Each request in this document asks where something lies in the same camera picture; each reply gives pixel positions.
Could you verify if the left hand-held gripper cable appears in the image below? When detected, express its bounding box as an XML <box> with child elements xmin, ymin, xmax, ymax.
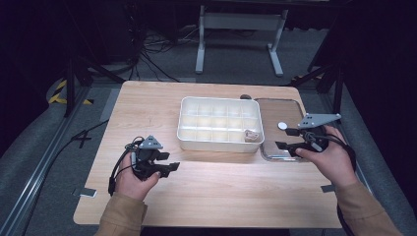
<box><xmin>107</xmin><ymin>136</ymin><xmax>146</xmax><ymax>197</ymax></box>

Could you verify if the bundle of black floor cables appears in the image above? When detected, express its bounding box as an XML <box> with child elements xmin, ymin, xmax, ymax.
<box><xmin>129</xmin><ymin>28</ymin><xmax>198</xmax><ymax>83</ymax></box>

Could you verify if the black cross tape mark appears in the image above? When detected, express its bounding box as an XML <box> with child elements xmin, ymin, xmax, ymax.
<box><xmin>72</xmin><ymin>131</ymin><xmax>92</xmax><ymax>149</ymax></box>

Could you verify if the person's left hand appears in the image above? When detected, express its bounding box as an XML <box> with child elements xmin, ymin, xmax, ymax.
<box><xmin>114</xmin><ymin>160</ymin><xmax>162</xmax><ymax>202</ymax></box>

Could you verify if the aluminium floor rail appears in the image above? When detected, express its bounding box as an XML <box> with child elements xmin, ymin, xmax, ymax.
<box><xmin>0</xmin><ymin>85</ymin><xmax>92</xmax><ymax>236</ymax></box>

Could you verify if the yellow and black floor tape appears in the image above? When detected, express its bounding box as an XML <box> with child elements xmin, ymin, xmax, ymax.
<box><xmin>48</xmin><ymin>79</ymin><xmax>94</xmax><ymax>106</ymax></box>

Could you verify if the black tripod stand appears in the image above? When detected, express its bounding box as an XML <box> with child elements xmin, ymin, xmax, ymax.
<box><xmin>63</xmin><ymin>55</ymin><xmax>126</xmax><ymax>118</ymax></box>
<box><xmin>289</xmin><ymin>62</ymin><xmax>345</xmax><ymax>116</ymax></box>

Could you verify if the clear plastic lid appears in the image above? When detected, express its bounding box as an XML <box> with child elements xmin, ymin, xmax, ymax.
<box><xmin>254</xmin><ymin>97</ymin><xmax>311</xmax><ymax>162</ymax></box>

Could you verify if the person's right hand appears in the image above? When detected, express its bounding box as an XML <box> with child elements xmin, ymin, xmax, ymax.
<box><xmin>294</xmin><ymin>125</ymin><xmax>359</xmax><ymax>190</ymax></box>

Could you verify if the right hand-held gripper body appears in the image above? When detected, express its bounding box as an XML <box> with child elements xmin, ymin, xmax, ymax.
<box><xmin>289</xmin><ymin>112</ymin><xmax>342</xmax><ymax>157</ymax></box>

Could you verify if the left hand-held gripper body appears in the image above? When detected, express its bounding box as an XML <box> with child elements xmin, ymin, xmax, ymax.
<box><xmin>131</xmin><ymin>135</ymin><xmax>165</xmax><ymax>181</ymax></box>

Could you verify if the black floor cable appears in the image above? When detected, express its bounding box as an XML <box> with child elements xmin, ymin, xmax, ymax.
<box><xmin>19</xmin><ymin>119</ymin><xmax>110</xmax><ymax>236</ymax></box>

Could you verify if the right hand-held gripper cable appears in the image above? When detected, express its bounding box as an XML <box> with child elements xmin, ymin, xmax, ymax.
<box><xmin>303</xmin><ymin>130</ymin><xmax>359</xmax><ymax>236</ymax></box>

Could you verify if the whitish soft fabric bundle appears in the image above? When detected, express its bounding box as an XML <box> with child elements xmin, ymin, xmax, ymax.
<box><xmin>244</xmin><ymin>129</ymin><xmax>262</xmax><ymax>144</ymax></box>

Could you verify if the white divided storage box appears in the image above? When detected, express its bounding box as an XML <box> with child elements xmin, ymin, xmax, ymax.
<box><xmin>176</xmin><ymin>95</ymin><xmax>266</xmax><ymax>154</ymax></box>

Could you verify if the white metal table frame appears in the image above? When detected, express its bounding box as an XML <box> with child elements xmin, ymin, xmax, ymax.
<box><xmin>195</xmin><ymin>4</ymin><xmax>289</xmax><ymax>78</ymax></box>

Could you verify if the hand-held gripper cable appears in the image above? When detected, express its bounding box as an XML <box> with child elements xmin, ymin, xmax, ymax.
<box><xmin>107</xmin><ymin>136</ymin><xmax>146</xmax><ymax>197</ymax></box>
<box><xmin>303</xmin><ymin>130</ymin><xmax>359</xmax><ymax>236</ymax></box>

